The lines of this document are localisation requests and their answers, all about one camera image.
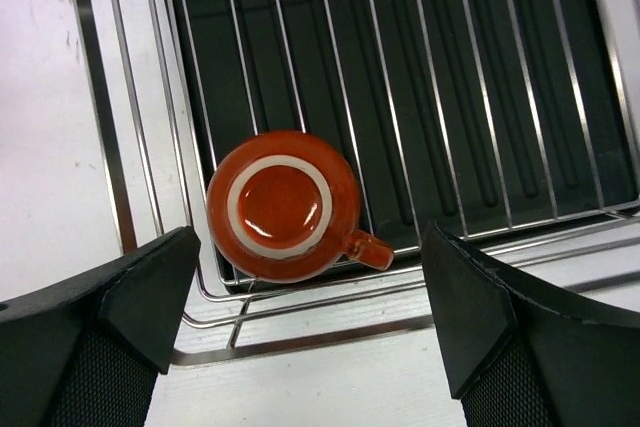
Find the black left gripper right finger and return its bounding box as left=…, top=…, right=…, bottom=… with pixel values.
left=421, top=223, right=639, bottom=426

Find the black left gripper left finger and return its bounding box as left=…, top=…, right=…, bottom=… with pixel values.
left=1, top=227, right=200, bottom=426

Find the red orange glazed cup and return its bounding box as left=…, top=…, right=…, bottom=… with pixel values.
left=206, top=130, right=394, bottom=283

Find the black drip tray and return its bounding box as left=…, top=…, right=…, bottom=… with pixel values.
left=165, top=0, right=639, bottom=268

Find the chrome wire dish rack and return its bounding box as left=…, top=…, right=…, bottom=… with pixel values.
left=73, top=0, right=639, bottom=368

